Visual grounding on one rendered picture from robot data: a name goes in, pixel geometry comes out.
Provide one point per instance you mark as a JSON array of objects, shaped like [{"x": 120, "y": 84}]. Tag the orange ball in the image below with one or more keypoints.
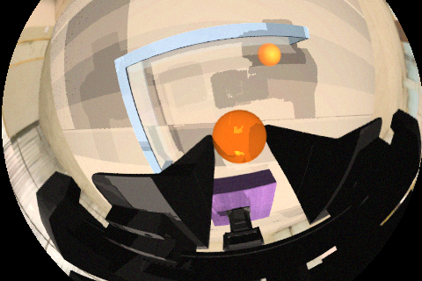
[
  {"x": 239, "y": 136},
  {"x": 268, "y": 54}
]

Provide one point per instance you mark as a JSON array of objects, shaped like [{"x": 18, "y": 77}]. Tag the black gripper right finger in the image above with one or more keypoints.
[{"x": 317, "y": 166}]

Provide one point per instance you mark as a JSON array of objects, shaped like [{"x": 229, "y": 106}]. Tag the low clear corner walls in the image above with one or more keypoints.
[{"x": 143, "y": 101}]

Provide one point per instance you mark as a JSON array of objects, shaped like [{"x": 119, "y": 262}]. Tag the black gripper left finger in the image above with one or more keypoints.
[{"x": 184, "y": 191}]

